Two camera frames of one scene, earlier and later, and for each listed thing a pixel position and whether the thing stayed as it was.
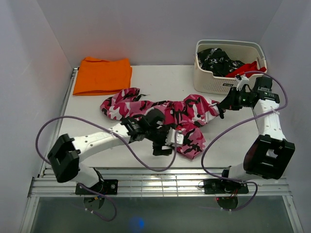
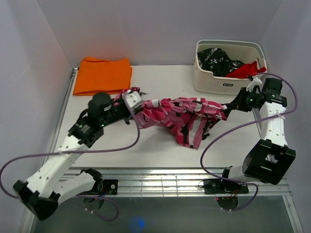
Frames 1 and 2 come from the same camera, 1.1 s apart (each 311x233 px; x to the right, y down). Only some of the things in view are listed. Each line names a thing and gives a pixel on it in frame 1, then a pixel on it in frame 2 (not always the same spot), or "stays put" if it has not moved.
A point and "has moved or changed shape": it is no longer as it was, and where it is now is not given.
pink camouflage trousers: [185, 116] has moved or changed shape
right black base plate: [221, 186] stays put
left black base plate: [106, 187] stays put
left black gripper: [157, 147] → [127, 120]
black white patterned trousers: [216, 60] stays put
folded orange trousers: [97, 76] stays put
